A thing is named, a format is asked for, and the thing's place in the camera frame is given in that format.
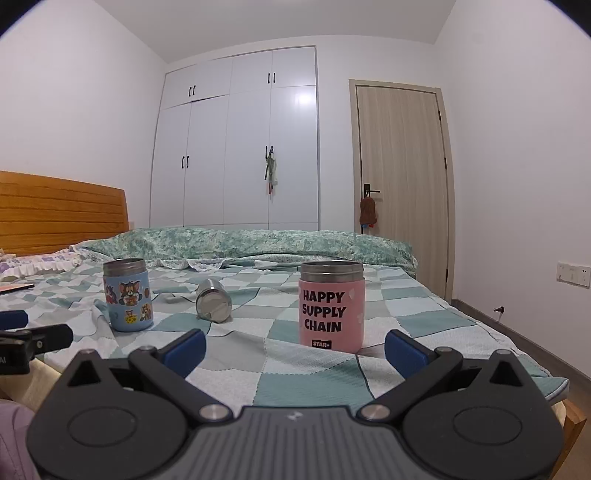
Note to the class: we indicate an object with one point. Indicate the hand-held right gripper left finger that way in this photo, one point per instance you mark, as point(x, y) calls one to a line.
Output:
point(187, 353)

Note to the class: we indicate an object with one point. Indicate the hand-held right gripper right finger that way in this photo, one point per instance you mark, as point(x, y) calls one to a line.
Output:
point(406, 353)

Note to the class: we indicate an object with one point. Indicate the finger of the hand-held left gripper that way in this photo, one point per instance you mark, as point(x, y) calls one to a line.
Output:
point(13, 319)
point(51, 338)

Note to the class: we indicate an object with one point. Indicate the plain steel cup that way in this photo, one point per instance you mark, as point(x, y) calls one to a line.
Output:
point(213, 302)

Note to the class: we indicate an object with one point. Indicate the blue cartoon cup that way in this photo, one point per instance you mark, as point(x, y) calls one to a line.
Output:
point(127, 300)

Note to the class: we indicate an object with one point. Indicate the pink lettered cup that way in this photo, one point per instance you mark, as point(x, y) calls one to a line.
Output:
point(330, 314)

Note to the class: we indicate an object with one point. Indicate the flat red-edged book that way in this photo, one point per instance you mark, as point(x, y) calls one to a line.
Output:
point(16, 288)

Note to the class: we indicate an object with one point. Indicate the purple floral pillow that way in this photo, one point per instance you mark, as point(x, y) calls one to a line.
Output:
point(32, 265)

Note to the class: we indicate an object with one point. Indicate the pink clothing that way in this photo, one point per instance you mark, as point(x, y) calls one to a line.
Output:
point(14, 443)

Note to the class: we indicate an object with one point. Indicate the checkered bed sheet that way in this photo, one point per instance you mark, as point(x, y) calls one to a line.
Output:
point(277, 369)

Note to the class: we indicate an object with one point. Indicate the wooden bed headboard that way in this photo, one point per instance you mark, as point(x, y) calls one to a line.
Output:
point(60, 217)

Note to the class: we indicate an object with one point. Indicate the green floral duvet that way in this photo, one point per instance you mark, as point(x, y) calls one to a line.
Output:
point(277, 244)

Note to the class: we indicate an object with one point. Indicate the brown plush toy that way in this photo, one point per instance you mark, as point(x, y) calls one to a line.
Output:
point(368, 211)

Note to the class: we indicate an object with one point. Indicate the beige wooden door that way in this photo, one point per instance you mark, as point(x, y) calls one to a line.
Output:
point(406, 161)

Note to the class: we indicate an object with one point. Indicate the white wardrobe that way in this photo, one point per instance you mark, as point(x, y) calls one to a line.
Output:
point(207, 161)

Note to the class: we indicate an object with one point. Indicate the green hanging ornament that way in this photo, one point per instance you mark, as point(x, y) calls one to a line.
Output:
point(270, 170)

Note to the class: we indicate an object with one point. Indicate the wooden bed frame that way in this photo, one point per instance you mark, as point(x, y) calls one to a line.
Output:
point(570, 422)

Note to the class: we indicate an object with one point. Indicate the white wall socket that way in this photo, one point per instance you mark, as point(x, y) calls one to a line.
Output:
point(573, 273)

